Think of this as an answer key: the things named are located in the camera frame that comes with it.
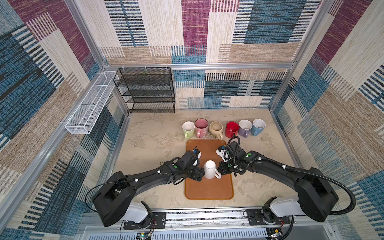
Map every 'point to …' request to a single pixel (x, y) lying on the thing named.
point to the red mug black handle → (231, 127)
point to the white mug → (210, 171)
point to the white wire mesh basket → (81, 122)
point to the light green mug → (188, 128)
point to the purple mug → (244, 127)
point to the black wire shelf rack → (146, 89)
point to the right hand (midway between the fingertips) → (219, 172)
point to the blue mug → (258, 126)
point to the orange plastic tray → (215, 189)
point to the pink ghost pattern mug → (201, 127)
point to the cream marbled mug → (216, 129)
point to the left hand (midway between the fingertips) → (200, 169)
